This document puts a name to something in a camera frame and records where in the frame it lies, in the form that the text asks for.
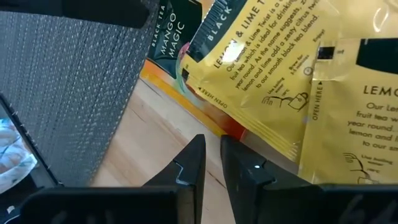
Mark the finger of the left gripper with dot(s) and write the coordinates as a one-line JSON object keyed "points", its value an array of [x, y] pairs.
{"points": [[105, 12]]}

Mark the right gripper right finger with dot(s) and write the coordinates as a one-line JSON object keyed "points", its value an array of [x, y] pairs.
{"points": [[248, 186]]}

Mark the yellow tea packet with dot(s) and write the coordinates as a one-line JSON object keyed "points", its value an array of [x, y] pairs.
{"points": [[264, 68], [351, 124], [367, 18]]}

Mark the grey woven placemat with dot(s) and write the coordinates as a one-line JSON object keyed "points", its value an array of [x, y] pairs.
{"points": [[71, 87]]}

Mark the red fruit tea packet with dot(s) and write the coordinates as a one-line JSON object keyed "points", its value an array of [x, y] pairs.
{"points": [[174, 40]]}

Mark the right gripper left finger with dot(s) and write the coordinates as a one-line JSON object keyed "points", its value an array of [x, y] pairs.
{"points": [[186, 180]]}

